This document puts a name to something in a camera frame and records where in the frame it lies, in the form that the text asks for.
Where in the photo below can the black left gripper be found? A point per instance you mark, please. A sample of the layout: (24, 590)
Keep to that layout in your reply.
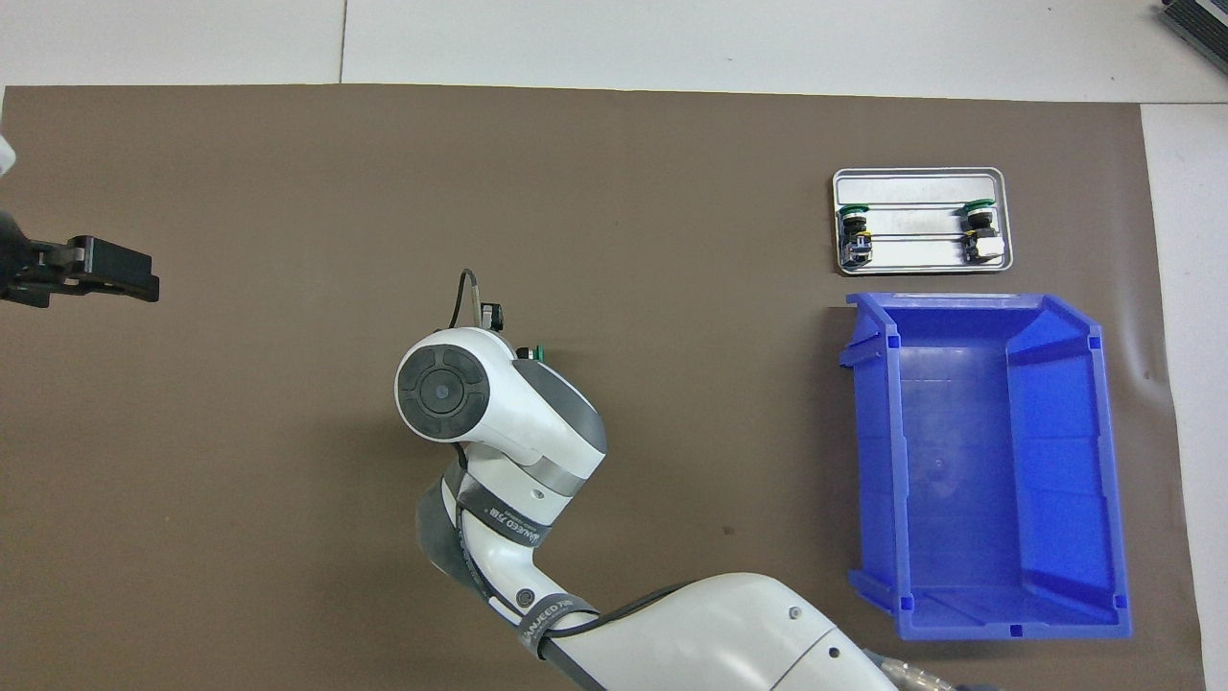
(14, 264)

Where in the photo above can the green push button switch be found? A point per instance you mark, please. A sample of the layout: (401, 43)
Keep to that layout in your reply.
(983, 235)
(537, 353)
(854, 235)

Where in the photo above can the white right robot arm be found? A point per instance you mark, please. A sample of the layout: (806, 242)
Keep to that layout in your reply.
(537, 422)

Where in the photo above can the brown table mat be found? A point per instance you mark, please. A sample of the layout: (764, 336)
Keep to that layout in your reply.
(240, 480)

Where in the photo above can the grey metal tray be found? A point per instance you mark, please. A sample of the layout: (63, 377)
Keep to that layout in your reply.
(921, 187)

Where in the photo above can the blue plastic storage bin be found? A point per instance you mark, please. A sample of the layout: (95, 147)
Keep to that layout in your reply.
(959, 480)

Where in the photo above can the grey ribbed device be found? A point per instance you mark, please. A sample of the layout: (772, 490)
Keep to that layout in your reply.
(1199, 24)

